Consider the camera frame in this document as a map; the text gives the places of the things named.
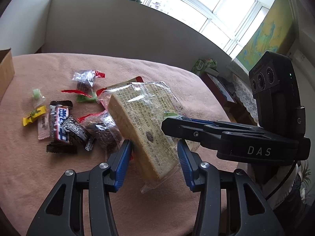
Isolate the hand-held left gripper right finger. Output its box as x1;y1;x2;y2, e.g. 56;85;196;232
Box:
177;140;287;236

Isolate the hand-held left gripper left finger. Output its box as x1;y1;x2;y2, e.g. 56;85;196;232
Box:
26;140;133;236

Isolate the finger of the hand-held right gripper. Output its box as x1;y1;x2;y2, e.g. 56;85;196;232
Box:
183;118;265;133
161;117;223;153

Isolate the bagged sliced bread loaf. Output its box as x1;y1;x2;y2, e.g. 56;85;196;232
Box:
97;81;200;194

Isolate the dark chocolate bar wrapper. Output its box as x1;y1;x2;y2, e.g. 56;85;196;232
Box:
46;100;78;154

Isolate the red and white snack pouch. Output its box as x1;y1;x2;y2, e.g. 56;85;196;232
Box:
96;76;145;97

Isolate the pink snack sachet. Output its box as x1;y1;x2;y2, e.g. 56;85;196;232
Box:
37;114;53;140

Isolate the yellow candy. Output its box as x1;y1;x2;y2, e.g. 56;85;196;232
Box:
23;105;47;127

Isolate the green candy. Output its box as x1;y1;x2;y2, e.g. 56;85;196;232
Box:
31;87;46;104

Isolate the brown cardboard box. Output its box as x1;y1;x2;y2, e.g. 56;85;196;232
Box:
0;49;15;104

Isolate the white lace cloth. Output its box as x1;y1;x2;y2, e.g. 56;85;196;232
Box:
226;61;259;126

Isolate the brown cake in clear wrapper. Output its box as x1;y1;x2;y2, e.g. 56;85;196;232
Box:
77;111;123;153

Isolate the dark red cabinet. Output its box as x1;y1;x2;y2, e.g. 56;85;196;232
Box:
200;70;237;105

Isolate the black and white cookie packet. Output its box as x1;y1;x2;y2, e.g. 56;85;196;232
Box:
60;115;95;151

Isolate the green and white carton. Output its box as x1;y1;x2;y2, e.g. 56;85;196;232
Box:
191;58;218;77

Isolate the peach blanket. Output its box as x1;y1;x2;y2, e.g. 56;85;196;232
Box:
0;53;246;236

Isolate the red and green candy wrapper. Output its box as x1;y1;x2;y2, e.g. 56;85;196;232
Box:
61;88;99;103

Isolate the small green floor plant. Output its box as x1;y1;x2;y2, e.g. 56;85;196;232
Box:
290;162;312;205

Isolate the small cake in clear wrapper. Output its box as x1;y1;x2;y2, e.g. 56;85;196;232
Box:
72;70;106;90

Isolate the white framed window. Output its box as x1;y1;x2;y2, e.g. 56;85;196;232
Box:
55;0;283;57

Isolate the wall map poster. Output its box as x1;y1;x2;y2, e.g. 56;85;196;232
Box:
237;0;299;72

